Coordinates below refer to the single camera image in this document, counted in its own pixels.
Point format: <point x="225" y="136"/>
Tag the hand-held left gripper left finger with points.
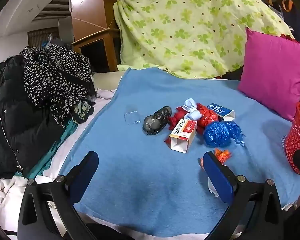
<point x="86" y="175"/>

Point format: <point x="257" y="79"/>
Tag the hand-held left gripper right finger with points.
<point x="218" y="177"/>

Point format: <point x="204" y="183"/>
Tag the orange wrapper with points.
<point x="222" y="155"/>

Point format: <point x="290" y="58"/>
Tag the red mesh plastic basket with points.
<point x="298" y="135"/>

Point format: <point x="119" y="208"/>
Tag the blue plastic bag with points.
<point x="221" y="133"/>

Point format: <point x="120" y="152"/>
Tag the red white cardboard box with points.
<point x="183" y="135"/>

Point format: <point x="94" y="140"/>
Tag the bright red plastic bag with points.
<point x="207" y="116"/>

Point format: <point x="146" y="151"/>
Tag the blue white cardboard box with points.
<point x="221" y="111"/>

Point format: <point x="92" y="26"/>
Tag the dark red plastic bag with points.
<point x="176" y="120"/>

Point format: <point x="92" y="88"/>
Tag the white blue tissue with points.
<point x="193" y="110"/>

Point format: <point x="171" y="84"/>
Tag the clear plastic container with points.
<point x="132" y="117"/>

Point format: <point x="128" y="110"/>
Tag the black plastic bag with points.
<point x="155" y="122"/>

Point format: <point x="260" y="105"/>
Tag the white bed sheet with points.
<point x="72" y="142"/>

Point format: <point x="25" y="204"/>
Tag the teal cloth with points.
<point x="52" y="152"/>

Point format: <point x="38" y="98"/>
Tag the light blue blanket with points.
<point x="140" y="180"/>

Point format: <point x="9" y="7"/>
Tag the dark cloth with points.
<point x="112" y="232"/>

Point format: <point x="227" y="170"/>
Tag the green patterned cloth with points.
<point x="82" y="111"/>

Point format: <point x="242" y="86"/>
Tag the white cloth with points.
<point x="7" y="197"/>

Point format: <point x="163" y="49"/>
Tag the black puffer jacket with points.
<point x="15" y="117"/>

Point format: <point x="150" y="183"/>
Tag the magenta pillow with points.
<point x="272" y="75"/>

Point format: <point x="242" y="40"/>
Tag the beige cushion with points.
<point x="107" y="80"/>

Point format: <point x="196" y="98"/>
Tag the black white dotted garment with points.
<point x="55" y="75"/>

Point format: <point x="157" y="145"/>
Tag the brown lattice screen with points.
<point x="42" y="36"/>

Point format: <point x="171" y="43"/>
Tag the green clover print quilt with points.
<point x="190" y="30"/>

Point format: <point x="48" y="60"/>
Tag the wooden railing frame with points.
<point x="90" y="36"/>

